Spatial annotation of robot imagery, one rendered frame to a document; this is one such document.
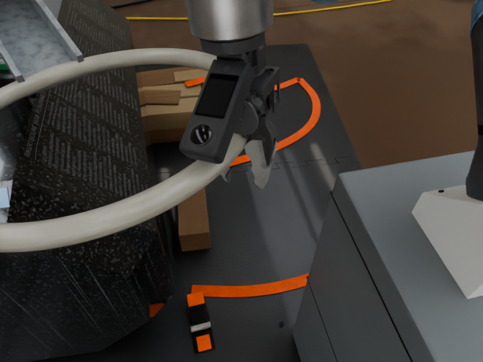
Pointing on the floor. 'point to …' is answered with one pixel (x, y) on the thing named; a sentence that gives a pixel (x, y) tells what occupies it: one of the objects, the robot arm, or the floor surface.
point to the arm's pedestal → (387, 274)
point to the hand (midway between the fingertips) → (241, 181)
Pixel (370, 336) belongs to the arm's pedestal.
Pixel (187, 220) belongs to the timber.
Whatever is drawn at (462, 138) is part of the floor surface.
